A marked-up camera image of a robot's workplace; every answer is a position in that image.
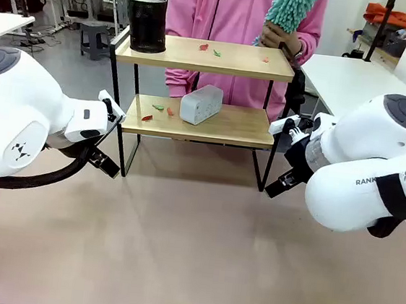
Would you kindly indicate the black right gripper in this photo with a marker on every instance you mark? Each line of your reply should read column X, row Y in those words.
column 299, row 155

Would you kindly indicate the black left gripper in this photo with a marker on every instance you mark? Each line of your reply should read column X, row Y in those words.
column 95, row 156

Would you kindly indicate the red paper scrap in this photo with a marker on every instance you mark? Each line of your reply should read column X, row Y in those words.
column 147, row 118
column 171, row 111
column 204, row 46

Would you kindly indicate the green paper scrap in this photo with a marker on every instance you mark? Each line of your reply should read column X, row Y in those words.
column 158, row 107
column 218, row 53

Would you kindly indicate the white rectangular box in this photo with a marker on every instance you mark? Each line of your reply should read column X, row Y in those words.
column 200, row 104

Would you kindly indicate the orange paper scrap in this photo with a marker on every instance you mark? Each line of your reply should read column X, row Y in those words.
column 266, row 60

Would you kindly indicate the black mesh bin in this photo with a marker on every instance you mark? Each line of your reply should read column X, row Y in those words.
column 145, row 26

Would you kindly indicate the teal chenille duster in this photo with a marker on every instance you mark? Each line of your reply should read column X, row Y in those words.
column 286, row 12

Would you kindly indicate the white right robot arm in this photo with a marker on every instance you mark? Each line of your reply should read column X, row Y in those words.
column 372, row 133

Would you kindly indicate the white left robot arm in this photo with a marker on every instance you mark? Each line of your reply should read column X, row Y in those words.
column 19, row 103

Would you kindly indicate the pink sleeved left forearm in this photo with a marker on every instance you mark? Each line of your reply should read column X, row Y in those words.
column 312, row 29

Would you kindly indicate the two-tier wooden metal shelf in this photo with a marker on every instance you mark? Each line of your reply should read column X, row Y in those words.
column 205, row 59

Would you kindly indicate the person's left hand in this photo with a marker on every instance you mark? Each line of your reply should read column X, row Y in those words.
column 278, row 38

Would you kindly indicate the black office chair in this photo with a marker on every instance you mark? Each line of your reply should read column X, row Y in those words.
column 298, row 89

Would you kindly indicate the large white table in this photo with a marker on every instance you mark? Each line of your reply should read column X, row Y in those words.
column 345, row 80

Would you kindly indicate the grey plastic stool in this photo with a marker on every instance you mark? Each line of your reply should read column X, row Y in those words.
column 95, row 35

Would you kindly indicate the dark wristwatch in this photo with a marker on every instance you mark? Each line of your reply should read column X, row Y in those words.
column 299, row 51

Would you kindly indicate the person in pink hoodie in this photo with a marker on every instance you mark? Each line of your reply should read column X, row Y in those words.
column 224, row 16

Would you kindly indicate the white side table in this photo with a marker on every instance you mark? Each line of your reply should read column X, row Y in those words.
column 2, row 23

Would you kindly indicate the black storage basket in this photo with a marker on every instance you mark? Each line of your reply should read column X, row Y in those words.
column 396, row 41

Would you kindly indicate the orange cloth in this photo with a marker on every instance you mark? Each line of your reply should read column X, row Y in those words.
column 391, row 17

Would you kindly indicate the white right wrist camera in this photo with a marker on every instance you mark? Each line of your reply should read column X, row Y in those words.
column 278, row 126

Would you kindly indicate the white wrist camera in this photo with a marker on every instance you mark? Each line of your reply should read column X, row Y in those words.
column 105, row 96
column 278, row 126

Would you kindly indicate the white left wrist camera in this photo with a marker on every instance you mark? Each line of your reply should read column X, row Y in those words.
column 105, row 96

